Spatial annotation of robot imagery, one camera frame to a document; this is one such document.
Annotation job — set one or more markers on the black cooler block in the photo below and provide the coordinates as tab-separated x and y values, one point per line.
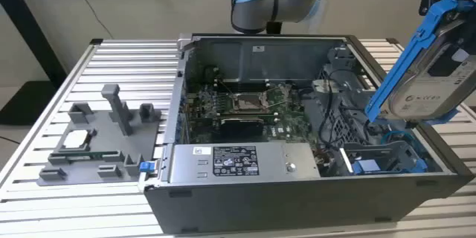
242	129

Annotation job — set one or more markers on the grey disk bay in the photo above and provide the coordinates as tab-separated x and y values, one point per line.
391	151

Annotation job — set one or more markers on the green motherboard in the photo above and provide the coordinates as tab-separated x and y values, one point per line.
290	121

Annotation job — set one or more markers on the grey perforated drive cage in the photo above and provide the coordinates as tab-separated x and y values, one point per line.
350	126

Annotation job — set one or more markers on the green RAM stick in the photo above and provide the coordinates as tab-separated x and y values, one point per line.
100	154

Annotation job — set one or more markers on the grey parts rack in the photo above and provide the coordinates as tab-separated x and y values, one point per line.
111	137

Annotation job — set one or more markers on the thin metal locking lever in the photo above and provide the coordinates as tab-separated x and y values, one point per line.
278	104
226	86

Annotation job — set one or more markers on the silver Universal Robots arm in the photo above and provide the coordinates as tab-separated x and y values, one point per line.
260	6

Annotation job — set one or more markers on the hard disk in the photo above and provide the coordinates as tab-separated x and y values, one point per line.
416	101

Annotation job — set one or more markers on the CPU socket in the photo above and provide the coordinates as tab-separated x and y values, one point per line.
247	101

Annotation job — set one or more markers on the blue case latch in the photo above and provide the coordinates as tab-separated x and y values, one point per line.
146	166

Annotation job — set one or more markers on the black stand with pole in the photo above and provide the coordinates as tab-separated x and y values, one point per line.
22	101

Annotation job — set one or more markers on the silver power supply unit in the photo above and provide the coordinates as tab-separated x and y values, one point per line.
186	165

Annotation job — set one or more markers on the open black PC case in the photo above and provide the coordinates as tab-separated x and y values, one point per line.
260	207

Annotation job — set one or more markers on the silver CPU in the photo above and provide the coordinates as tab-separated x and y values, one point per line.
76	139

